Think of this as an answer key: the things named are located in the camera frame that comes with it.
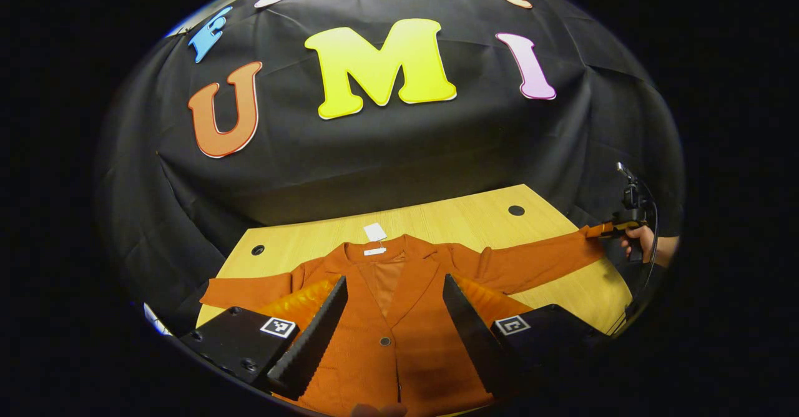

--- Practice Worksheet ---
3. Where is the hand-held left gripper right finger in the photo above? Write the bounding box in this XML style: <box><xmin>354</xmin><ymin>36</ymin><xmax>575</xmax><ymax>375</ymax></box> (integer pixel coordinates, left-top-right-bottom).
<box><xmin>442</xmin><ymin>273</ymin><xmax>609</xmax><ymax>399</ymax></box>

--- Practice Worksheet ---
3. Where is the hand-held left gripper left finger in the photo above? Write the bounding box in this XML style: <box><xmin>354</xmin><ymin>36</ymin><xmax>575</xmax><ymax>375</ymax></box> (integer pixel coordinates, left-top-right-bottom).
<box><xmin>181</xmin><ymin>275</ymin><xmax>348</xmax><ymax>401</ymax></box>

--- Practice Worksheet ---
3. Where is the orange jacket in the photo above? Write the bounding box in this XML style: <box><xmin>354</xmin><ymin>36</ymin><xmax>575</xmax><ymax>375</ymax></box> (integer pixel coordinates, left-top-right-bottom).
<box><xmin>200</xmin><ymin>222</ymin><xmax>615</xmax><ymax>416</ymax></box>

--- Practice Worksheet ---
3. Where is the black backdrop cloth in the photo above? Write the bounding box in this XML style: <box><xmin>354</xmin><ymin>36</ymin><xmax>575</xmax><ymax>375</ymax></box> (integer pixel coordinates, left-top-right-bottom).
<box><xmin>97</xmin><ymin>0</ymin><xmax>686</xmax><ymax>336</ymax></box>

